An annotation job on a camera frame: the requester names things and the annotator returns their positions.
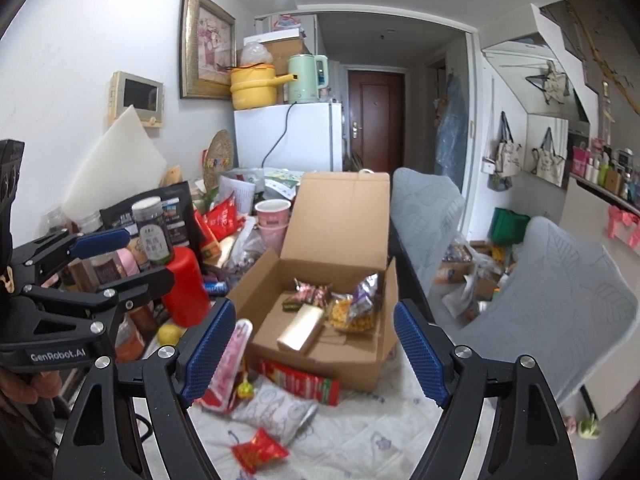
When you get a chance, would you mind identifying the yellow apple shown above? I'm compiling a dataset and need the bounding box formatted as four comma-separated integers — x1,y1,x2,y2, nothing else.
156,323,185,347

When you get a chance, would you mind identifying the wide canvas tote bag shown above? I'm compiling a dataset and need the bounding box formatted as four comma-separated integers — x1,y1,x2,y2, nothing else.
530,126,568,186

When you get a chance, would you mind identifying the person's left forearm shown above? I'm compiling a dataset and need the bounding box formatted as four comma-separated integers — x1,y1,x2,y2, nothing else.
0,402,56,476

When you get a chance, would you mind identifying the white lidded dark jar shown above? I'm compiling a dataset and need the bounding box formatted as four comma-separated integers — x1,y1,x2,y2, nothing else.
131,197,175,268

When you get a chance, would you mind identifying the clear bag of yellow snacks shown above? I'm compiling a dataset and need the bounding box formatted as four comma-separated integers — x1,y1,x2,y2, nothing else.
327,296,378,336

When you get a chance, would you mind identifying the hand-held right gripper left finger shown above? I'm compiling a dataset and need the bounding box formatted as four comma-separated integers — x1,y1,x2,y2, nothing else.
59,297,237,480

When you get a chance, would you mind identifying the brown box on refrigerator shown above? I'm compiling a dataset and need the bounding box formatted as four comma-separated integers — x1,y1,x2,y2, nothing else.
260,30,313,63

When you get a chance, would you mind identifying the pink snack packet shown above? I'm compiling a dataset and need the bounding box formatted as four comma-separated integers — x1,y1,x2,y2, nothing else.
202,319,253,413

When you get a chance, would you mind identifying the red envelope packet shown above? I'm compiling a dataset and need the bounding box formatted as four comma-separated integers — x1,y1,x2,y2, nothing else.
202,195,240,243

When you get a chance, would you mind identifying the small grey covered chair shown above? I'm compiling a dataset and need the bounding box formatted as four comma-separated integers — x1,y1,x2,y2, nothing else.
390,167,467,281

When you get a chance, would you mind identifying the round woven mat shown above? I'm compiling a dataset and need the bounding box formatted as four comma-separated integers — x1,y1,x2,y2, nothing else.
202,129,236,188

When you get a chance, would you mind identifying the beige wall intercom panel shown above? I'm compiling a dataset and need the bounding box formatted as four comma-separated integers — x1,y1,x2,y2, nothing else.
105,71,166,130

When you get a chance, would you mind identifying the blue plastic hanging bag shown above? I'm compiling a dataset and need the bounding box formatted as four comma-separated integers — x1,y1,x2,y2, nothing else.
435,72,468,176

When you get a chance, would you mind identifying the green slipper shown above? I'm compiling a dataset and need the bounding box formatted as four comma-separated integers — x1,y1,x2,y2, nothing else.
577,412,601,438

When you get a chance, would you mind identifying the red cylinder can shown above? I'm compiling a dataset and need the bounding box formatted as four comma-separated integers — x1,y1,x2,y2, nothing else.
161,246,212,327

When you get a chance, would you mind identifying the pink bottle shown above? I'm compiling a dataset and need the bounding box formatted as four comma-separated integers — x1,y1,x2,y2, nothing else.
115,250,141,276

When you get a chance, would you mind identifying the white refrigerator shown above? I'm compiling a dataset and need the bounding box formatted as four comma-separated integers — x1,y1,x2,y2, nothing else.
233,101,344,173

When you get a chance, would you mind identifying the large grey covered chair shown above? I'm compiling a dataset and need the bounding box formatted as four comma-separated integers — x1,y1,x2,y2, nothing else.
447,216,633,408

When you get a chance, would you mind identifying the red green snack box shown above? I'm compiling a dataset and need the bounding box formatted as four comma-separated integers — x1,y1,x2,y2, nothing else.
257,358,342,407

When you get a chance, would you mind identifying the gold framed picture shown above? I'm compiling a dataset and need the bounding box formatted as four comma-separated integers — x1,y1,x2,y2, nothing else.
179,0,237,101

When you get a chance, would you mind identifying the green lollipop candy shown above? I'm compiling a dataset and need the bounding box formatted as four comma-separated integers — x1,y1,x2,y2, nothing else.
235,370,256,403

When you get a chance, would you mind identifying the printed quilted tablecloth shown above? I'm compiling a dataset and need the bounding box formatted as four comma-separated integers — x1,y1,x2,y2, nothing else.
135,340,493,480

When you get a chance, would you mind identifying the small red candy packet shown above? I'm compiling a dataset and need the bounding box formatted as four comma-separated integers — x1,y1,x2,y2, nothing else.
294,279,335,307

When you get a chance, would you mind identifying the gold rectangular box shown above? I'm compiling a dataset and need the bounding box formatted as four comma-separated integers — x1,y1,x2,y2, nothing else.
276,304,326,353

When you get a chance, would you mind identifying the brown cardboard box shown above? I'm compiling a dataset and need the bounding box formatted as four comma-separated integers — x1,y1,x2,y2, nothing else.
227,171,400,393

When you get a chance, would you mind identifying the green white leaflet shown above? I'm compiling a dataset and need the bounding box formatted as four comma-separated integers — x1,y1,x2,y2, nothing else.
262,167,303,201

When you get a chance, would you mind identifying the cardboard box of goods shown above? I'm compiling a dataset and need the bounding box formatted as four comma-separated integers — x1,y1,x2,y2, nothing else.
435,240,516,321

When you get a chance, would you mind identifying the row of cosmetic bottles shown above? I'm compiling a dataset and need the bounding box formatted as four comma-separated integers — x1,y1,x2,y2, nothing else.
570,135,640,203

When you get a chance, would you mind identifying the black snack bag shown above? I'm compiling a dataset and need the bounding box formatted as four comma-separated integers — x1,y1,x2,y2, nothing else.
99,181,198,261

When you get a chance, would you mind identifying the white foam board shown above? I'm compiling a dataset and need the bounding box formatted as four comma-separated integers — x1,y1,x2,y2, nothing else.
62,105,168,221

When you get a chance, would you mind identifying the red yellow snack packet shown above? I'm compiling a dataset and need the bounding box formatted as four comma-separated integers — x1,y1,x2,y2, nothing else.
230,427,291,476

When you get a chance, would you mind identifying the person's left hand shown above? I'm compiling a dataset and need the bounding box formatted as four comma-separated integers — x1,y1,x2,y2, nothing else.
0,367,63,411

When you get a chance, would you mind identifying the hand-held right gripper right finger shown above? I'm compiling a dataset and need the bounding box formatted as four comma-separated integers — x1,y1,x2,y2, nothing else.
393,299,573,480

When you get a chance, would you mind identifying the yellow pot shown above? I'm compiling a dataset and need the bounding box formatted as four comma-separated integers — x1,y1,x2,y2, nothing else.
229,64,299,111

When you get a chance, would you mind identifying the white printed snack pouch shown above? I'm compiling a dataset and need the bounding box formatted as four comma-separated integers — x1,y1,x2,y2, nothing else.
232,377,319,448

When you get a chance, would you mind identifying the small canvas tote bag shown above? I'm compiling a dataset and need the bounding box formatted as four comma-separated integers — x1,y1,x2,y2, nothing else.
492,111,525,178

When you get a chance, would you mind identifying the brown door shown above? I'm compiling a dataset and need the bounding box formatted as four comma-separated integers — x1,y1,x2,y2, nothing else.
347,70,405,173

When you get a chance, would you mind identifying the green electric kettle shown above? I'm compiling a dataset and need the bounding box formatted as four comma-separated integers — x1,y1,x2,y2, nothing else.
286,53,330,105

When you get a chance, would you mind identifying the pink paper cup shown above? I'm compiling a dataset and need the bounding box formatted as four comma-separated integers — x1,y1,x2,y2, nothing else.
257,222,288,251
254,199,292,228

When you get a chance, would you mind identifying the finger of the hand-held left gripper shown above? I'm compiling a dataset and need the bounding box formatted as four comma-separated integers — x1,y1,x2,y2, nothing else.
10,227,132,281
22,266,176,321

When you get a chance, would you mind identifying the green storage box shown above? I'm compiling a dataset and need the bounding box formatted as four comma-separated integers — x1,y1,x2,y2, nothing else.
489,206,532,243

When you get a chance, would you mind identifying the black power cord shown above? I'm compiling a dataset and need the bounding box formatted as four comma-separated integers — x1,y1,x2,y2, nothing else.
262,104,295,170

